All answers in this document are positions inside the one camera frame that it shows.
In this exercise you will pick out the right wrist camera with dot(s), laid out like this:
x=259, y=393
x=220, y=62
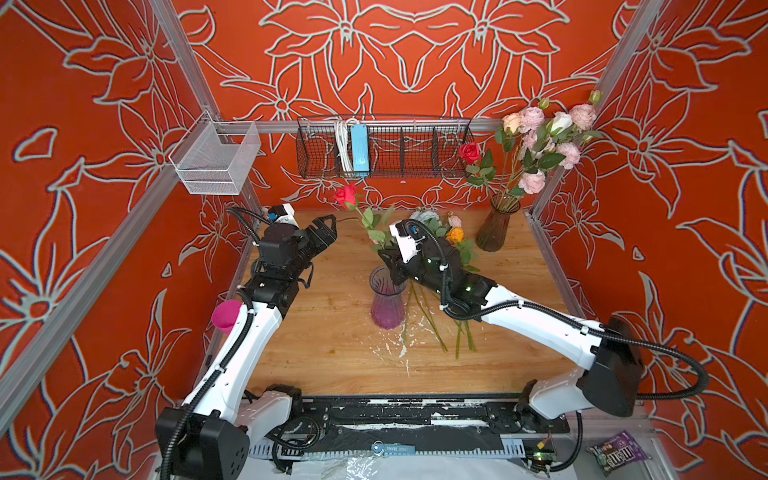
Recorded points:
x=406, y=243

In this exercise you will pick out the brown glass vase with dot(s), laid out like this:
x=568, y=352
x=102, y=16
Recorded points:
x=492, y=233

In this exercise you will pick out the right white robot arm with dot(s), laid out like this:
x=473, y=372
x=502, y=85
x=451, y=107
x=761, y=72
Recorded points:
x=607, y=357

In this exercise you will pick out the pink plastic cup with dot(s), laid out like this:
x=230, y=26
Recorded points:
x=225, y=316

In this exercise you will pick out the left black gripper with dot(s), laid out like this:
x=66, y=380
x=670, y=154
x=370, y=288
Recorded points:
x=313, y=238

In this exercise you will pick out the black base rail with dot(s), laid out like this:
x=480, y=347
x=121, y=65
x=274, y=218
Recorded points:
x=461, y=425

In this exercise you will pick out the pink peony stem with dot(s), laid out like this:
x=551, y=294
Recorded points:
x=523, y=185

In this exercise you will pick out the red rose stem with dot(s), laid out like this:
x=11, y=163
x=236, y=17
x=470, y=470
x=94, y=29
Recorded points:
x=479, y=167

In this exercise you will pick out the pale pink flower stem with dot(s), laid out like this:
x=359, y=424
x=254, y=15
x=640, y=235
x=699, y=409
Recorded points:
x=532, y=118

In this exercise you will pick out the red rosebud stem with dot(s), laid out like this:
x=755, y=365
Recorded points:
x=376, y=225

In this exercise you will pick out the white rose stem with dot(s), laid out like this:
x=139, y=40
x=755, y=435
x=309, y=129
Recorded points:
x=560, y=129

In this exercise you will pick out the pink carnation stem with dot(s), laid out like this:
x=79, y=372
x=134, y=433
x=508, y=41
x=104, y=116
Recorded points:
x=571, y=155

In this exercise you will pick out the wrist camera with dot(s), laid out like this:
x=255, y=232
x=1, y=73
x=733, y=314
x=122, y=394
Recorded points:
x=406, y=243
x=282, y=214

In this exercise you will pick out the black wire basket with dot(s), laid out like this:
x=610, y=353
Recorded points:
x=399, y=147

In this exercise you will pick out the peach rose stem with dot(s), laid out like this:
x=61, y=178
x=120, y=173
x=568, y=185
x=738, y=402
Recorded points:
x=511, y=130

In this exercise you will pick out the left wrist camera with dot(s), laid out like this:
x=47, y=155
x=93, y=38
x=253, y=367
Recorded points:
x=282, y=214

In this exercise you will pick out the clear plastic bin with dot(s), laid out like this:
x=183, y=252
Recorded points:
x=215, y=157

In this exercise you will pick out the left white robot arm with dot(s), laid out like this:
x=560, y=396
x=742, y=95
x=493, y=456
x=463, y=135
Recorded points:
x=209, y=435

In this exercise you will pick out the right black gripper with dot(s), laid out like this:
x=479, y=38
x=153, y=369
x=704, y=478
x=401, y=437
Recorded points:
x=395, y=262

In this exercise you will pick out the mixed flower bunch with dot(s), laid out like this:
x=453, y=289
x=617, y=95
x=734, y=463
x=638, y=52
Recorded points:
x=444, y=237

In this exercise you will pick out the light blue box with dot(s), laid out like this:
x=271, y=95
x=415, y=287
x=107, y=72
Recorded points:
x=360, y=149

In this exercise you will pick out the purple glass vase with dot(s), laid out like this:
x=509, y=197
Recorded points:
x=388, y=307

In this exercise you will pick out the purple candy bag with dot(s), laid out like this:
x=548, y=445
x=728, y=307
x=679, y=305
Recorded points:
x=620, y=450

